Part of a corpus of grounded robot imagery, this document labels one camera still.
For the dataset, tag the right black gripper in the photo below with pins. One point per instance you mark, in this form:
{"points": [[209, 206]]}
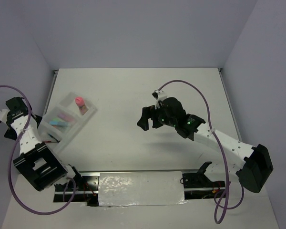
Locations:
{"points": [[149, 112]]}

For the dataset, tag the pink cap glue stick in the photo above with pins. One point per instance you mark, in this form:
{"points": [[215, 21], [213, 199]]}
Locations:
{"points": [[81, 105]]}

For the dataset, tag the purple cap highlighter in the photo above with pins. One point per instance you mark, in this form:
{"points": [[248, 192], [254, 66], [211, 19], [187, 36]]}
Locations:
{"points": [[66, 118]]}

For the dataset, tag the blue cap highlighter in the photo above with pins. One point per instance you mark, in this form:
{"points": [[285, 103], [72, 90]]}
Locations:
{"points": [[59, 124]]}

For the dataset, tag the teal gel pen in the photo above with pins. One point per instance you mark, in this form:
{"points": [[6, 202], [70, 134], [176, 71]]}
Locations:
{"points": [[53, 137]]}

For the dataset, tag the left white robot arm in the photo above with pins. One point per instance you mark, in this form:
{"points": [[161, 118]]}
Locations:
{"points": [[40, 166]]}

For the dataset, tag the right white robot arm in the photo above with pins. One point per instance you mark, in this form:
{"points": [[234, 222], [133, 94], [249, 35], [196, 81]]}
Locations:
{"points": [[253, 162]]}

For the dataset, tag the silver foil covered panel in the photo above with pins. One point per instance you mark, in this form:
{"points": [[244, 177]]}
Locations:
{"points": [[140, 189]]}

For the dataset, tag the clear plastic organizer tray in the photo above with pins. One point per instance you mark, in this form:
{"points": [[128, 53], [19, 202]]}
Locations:
{"points": [[65, 135]]}

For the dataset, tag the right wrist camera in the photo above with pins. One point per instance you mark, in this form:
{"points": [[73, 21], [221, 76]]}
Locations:
{"points": [[159, 95]]}

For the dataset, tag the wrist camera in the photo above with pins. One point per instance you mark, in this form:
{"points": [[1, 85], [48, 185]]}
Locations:
{"points": [[3, 115], [159, 95]]}

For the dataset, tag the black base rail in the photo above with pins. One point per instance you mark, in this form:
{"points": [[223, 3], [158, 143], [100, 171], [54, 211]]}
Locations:
{"points": [[195, 182]]}

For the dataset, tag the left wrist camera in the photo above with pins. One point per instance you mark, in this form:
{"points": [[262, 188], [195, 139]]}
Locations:
{"points": [[3, 115]]}

